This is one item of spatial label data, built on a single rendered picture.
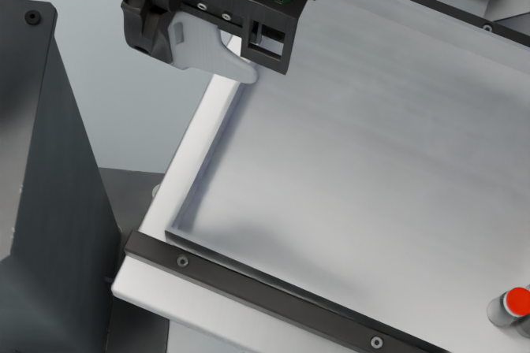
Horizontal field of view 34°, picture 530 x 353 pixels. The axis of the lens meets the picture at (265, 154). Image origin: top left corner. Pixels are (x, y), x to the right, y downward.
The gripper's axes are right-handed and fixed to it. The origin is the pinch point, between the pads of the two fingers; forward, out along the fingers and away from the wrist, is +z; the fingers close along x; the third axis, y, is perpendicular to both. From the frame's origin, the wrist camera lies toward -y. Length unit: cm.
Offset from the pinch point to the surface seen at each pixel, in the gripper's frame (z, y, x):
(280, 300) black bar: 19.4, 11.1, -7.1
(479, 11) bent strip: 21.3, 17.1, 23.8
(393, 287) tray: 21.2, 18.6, -2.2
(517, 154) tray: 21.3, 24.2, 12.4
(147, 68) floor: 110, -30, 43
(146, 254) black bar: 19.5, 0.6, -8.1
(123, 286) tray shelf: 21.5, -0.2, -10.6
